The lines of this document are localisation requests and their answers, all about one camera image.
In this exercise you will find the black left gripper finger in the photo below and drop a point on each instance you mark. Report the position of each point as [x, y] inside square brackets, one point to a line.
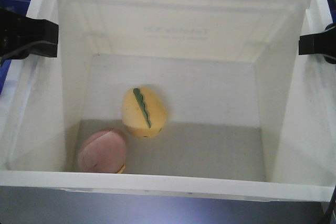
[22, 36]

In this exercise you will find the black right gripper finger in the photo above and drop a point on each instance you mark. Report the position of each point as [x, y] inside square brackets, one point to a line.
[322, 43]

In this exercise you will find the yellow egg plush green stripe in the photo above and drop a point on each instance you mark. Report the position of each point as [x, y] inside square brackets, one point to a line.
[143, 113]

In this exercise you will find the white plastic tote box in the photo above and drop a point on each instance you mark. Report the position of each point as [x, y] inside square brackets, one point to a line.
[248, 118]

